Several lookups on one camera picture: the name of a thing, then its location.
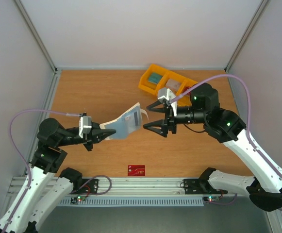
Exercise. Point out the grey slotted cable duct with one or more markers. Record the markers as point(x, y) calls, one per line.
point(135, 202)

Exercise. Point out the red card in bin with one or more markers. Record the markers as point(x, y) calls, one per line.
point(187, 87)

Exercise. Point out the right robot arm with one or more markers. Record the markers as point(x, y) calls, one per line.
point(264, 187)

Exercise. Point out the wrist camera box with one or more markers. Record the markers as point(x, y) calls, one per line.
point(85, 126)
point(165, 96)

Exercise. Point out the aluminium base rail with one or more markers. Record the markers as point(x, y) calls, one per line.
point(150, 187)

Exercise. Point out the teal card in bin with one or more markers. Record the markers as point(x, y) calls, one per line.
point(154, 78)

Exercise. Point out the yellow plastic bin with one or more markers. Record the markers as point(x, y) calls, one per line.
point(167, 74)

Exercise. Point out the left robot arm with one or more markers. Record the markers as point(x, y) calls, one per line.
point(31, 207)

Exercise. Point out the right circuit board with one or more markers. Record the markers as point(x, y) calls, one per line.
point(209, 199)

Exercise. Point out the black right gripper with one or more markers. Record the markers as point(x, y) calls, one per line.
point(170, 119)

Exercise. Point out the circuit board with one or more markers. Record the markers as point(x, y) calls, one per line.
point(209, 199)
point(77, 200)

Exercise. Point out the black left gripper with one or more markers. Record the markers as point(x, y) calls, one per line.
point(89, 138)

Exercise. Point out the red VIP card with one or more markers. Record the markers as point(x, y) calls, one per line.
point(136, 170)

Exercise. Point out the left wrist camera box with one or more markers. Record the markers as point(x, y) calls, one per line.
point(85, 126)

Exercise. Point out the left circuit board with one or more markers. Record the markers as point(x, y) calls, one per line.
point(77, 200)

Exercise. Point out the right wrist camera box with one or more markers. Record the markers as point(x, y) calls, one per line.
point(165, 96)

